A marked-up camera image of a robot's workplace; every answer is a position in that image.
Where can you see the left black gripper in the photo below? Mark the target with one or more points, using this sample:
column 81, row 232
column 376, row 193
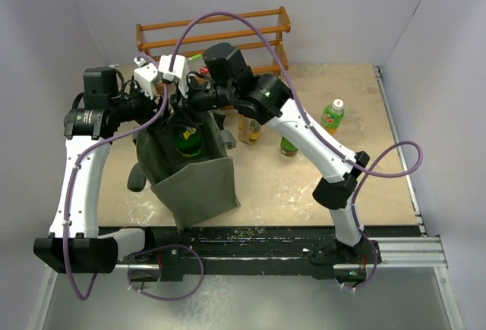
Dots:
column 149, row 114

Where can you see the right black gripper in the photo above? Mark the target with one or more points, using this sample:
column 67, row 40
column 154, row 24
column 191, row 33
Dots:
column 188, row 102

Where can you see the green soda bottle yellow label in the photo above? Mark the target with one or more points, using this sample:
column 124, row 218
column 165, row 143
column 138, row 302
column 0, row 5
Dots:
column 188, row 141

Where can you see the grey-green canvas bag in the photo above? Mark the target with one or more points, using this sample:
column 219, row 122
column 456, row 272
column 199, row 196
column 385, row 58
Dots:
column 194, row 189

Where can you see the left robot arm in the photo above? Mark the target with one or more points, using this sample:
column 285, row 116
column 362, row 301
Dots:
column 73, row 243

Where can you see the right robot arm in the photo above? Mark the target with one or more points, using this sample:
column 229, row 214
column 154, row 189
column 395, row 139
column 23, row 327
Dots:
column 267, row 100

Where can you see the green-capped marker pen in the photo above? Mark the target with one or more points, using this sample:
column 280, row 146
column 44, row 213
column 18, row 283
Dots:
column 195, row 57

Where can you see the blue orange juice carton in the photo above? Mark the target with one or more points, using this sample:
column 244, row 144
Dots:
column 248, row 130

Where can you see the wooden three-tier rack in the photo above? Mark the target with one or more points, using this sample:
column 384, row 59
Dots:
column 276, row 24

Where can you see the green glass bottle gold cap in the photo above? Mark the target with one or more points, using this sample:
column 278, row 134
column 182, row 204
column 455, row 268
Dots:
column 287, row 148

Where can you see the orange drink plastic bottle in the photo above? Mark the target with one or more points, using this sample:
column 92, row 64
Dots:
column 332, row 116

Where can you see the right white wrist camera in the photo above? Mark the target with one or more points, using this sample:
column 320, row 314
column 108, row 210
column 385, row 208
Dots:
column 174, row 69

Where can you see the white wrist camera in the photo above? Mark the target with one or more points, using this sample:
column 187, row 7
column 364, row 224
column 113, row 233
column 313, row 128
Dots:
column 146, row 75
column 174, row 69

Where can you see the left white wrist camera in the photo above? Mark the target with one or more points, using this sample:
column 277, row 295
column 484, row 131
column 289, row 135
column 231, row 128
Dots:
column 146, row 75

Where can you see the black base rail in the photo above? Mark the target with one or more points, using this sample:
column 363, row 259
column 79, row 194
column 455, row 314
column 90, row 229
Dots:
column 261, row 250

